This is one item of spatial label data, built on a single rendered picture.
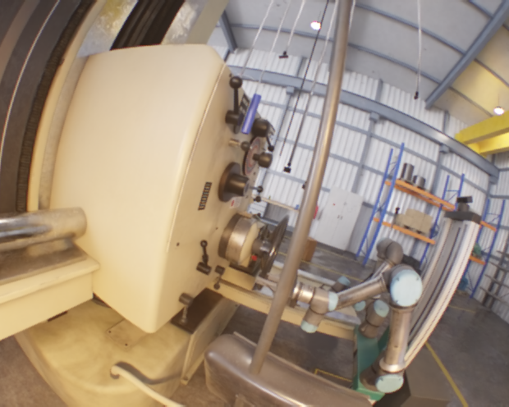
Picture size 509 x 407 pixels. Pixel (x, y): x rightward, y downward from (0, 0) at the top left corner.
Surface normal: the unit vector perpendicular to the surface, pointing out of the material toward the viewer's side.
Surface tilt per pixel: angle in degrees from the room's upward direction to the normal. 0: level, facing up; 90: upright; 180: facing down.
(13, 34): 90
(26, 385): 0
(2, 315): 90
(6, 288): 0
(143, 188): 90
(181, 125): 90
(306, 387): 19
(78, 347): 0
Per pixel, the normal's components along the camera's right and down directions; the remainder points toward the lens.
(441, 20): -0.34, 0.94
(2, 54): 0.92, 0.33
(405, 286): -0.51, -0.18
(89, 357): 0.31, -0.94
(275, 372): 0.14, -0.90
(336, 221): -0.23, 0.05
